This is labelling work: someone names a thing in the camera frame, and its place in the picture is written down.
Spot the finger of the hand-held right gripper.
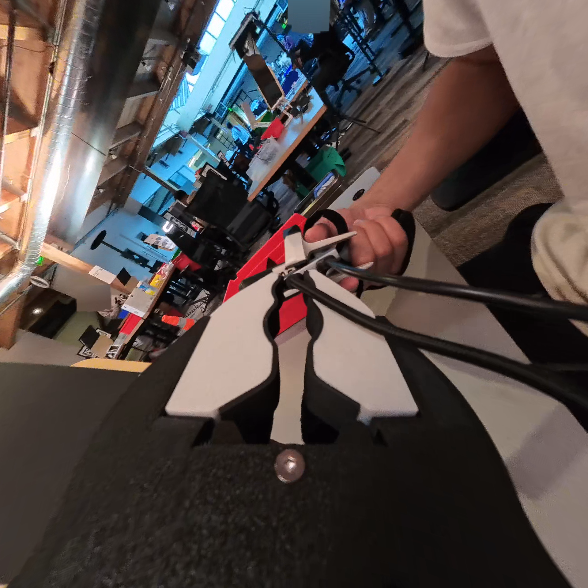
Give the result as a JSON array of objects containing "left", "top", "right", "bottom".
[{"left": 282, "top": 229, "right": 359, "bottom": 273}]

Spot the wooden work table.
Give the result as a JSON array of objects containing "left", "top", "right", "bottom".
[
  {"left": 108, "top": 262, "right": 182, "bottom": 361},
  {"left": 247, "top": 87, "right": 328, "bottom": 203}
]

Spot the silver air duct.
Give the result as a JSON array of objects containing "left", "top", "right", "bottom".
[{"left": 0, "top": 0, "right": 154, "bottom": 304}]

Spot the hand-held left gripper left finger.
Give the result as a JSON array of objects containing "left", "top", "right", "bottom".
[{"left": 164, "top": 273, "right": 282, "bottom": 444}]

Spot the person's right forearm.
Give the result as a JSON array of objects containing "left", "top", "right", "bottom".
[{"left": 363, "top": 43, "right": 522, "bottom": 221}]

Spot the green bin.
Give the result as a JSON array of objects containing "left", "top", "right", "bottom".
[{"left": 304, "top": 146, "right": 346, "bottom": 185}]

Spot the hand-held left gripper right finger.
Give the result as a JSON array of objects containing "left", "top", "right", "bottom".
[{"left": 301, "top": 270, "right": 420, "bottom": 445}]

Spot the black monitor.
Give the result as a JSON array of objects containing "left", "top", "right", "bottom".
[{"left": 229, "top": 13, "right": 286, "bottom": 112}]

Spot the person's right hand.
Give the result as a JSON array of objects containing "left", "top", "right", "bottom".
[{"left": 304, "top": 204, "right": 409, "bottom": 293}]

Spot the thick black cable black plug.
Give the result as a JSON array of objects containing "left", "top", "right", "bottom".
[{"left": 284, "top": 257, "right": 588, "bottom": 414}]

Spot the person's white shirt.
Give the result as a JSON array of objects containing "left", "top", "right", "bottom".
[{"left": 423, "top": 0, "right": 588, "bottom": 207}]

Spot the red plastic bin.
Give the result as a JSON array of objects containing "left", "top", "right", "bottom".
[{"left": 224, "top": 212, "right": 309, "bottom": 334}]

